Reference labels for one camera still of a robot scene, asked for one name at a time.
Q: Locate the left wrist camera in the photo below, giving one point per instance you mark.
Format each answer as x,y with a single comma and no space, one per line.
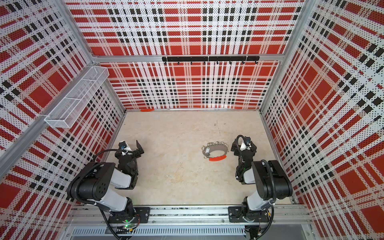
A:
123,146

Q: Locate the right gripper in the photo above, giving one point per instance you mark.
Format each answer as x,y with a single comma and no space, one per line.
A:
237,147

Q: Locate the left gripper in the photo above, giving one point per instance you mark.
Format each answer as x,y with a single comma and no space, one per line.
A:
138,152

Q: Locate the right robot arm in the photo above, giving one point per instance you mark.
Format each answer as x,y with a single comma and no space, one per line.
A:
271,181

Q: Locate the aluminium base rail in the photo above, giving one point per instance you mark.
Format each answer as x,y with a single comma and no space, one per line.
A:
288,222

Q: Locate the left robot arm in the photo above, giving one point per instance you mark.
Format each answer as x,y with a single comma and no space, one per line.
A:
98,182

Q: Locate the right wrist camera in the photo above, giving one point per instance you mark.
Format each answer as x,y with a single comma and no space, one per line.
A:
246,144

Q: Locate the black wall hook rail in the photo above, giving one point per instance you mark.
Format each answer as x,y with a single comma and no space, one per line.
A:
212,59

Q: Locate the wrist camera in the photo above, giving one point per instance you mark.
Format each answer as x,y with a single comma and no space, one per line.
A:
123,146
246,144

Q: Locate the white wire mesh basket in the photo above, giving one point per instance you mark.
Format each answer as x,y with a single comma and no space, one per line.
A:
68,110

